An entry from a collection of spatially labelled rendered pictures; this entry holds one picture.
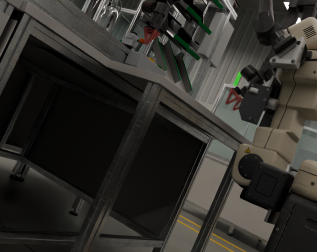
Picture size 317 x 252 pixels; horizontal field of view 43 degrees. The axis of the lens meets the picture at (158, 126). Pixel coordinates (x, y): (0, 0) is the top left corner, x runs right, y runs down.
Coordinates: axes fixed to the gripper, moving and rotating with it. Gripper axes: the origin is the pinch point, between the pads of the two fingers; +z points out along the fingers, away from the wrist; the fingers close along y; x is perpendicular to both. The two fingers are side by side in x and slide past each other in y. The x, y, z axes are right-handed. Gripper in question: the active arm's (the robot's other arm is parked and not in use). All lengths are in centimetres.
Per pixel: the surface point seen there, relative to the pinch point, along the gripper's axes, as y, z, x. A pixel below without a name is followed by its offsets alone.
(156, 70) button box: 6.1, 12.4, 15.8
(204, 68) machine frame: -164, -43, -59
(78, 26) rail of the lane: 48, 15, 8
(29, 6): 74, 22, 16
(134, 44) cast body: 0.6, 2.1, -5.8
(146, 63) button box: 14.6, 12.9, 15.7
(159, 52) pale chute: -21.3, -3.4, -6.9
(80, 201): -77, 95, -58
